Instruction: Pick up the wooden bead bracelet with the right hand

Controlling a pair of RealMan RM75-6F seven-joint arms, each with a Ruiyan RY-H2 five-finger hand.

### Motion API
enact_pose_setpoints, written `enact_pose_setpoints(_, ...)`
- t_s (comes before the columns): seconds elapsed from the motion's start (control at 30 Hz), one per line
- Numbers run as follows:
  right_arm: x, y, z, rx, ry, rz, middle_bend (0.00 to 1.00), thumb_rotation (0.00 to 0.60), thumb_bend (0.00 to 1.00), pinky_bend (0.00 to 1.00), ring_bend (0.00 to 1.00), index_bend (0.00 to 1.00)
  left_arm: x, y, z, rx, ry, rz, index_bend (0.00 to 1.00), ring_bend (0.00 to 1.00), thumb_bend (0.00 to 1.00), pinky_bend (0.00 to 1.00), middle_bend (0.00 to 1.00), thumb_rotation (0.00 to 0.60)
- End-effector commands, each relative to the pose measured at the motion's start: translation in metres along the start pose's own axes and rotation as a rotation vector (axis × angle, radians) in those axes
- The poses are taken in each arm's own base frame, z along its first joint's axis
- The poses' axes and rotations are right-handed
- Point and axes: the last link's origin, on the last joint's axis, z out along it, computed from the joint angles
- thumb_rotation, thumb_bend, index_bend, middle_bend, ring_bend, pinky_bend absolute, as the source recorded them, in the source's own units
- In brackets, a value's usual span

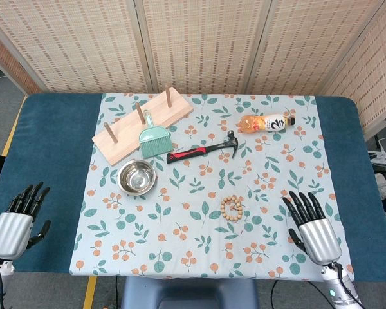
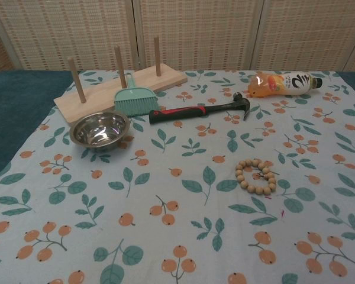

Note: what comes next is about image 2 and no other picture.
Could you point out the orange drink plastic bottle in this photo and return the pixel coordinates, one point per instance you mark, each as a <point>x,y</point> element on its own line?
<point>284,84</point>

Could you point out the wooden board with three pegs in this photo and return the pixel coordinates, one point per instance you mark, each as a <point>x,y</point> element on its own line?
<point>100,88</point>

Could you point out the woven folding screen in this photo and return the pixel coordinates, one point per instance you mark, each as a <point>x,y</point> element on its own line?
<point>195,29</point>

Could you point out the teal hand brush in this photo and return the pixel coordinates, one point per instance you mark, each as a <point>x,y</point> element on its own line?
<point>136,104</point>

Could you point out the black red claw hammer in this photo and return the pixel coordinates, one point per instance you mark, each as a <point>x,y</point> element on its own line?
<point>177,114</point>

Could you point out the stainless steel bowl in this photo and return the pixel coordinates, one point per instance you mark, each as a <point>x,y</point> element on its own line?
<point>99,133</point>

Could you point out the floral leaf print tablecloth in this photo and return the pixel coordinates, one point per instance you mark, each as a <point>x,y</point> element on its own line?
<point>165,189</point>

